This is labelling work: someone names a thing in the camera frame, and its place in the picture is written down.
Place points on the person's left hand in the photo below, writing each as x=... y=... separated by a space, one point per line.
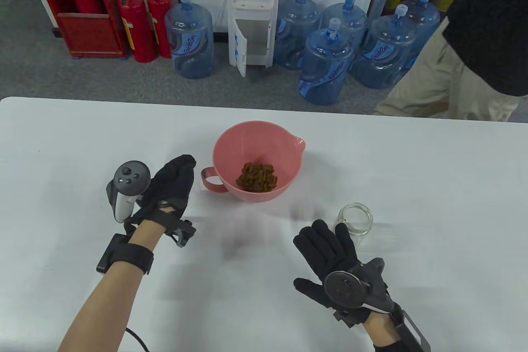
x=169 y=187

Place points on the person's right hand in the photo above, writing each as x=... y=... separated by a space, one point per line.
x=326 y=249

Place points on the glass storage jar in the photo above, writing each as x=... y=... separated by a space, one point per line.
x=363 y=220

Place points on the pile of raisins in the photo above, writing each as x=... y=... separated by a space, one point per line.
x=255 y=178

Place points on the pink salad bowl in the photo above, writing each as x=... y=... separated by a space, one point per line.
x=255 y=145

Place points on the person's right forearm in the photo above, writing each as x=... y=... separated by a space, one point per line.
x=379 y=329

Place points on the person's left forearm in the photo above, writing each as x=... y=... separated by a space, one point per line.
x=103 y=294

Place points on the grey left hand controller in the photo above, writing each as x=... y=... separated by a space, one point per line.
x=130 y=174

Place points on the grey hand controller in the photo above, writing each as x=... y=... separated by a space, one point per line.
x=344 y=290
x=130 y=174

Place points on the grey right hand controller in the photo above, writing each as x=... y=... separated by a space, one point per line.
x=344 y=290

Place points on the black left wrist sensor box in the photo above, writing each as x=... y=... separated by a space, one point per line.
x=105 y=259

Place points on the black wrist sensor box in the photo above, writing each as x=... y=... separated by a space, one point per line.
x=105 y=259
x=412 y=335

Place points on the black right wrist sensor box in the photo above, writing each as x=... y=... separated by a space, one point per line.
x=412 y=335

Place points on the single blue water jug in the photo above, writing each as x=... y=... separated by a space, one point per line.
x=189 y=38

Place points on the red fire extinguisher cabinet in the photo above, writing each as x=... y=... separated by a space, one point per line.
x=88 y=36

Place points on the row of blue water jugs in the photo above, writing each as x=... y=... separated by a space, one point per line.
x=326 y=63

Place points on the black left glove mount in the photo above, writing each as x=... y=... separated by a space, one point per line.
x=183 y=233

